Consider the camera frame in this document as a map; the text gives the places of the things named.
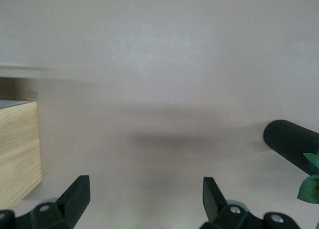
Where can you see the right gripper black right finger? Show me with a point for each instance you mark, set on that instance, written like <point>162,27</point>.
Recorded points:
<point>214,209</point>

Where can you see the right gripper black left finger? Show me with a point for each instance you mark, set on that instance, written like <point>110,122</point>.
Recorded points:
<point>72,206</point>

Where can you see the wooden drawer cabinet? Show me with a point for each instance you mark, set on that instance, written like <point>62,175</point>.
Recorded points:
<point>17,151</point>

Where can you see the artificial rose with green leaves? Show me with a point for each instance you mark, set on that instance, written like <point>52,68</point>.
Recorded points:
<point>310,189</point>

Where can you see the black ribbed vase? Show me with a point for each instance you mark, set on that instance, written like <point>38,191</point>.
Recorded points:
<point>286,139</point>

